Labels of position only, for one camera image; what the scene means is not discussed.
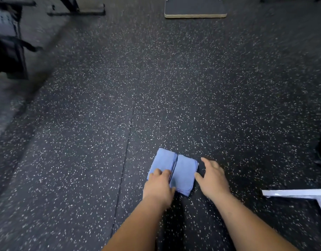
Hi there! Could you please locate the person's right forearm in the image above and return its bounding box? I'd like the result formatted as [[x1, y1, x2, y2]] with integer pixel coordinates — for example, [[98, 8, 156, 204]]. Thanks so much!
[[213, 192, 300, 251]]

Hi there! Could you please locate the person's right hand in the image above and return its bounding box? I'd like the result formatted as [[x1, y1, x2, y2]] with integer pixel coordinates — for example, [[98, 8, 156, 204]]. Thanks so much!
[[194, 157, 232, 201]]

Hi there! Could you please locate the person's left hand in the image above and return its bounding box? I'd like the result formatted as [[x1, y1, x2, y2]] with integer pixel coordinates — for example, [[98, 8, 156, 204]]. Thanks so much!
[[142, 168, 177, 210]]

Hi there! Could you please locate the plain blue towel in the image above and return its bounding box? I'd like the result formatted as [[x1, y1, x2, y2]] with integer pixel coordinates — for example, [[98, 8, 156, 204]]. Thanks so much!
[[170, 154, 200, 198]]

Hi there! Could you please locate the black ski trainer grey platform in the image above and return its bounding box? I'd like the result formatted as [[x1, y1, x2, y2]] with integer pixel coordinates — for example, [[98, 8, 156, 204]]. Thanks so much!
[[47, 0, 107, 17]]

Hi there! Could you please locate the person's left forearm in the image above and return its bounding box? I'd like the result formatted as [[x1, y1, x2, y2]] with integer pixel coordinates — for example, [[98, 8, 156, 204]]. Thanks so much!
[[103, 198, 175, 251]]

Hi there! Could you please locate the black rowing machine with rail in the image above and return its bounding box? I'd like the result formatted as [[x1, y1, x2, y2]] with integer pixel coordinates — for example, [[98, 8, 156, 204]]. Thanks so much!
[[0, 0, 44, 81]]

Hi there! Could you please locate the white perforated metal rack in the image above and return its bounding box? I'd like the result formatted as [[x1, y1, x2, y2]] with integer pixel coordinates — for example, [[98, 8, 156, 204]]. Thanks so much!
[[261, 189, 321, 223]]

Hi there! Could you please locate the black ski trainer wooden-edged platform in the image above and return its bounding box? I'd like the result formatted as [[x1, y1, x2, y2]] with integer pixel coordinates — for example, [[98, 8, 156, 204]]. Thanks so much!
[[164, 0, 228, 19]]

